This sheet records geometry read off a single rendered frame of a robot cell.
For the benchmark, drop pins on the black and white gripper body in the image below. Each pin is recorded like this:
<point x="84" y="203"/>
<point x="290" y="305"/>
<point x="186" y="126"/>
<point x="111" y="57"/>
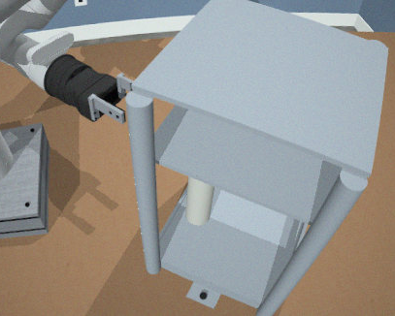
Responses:
<point x="66" y="78"/>

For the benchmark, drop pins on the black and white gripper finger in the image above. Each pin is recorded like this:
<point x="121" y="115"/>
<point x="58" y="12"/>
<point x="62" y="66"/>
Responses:
<point x="96" y="104"/>
<point x="123" y="84"/>

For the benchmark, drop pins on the white bottle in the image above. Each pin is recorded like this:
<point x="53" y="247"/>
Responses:
<point x="199" y="201"/>

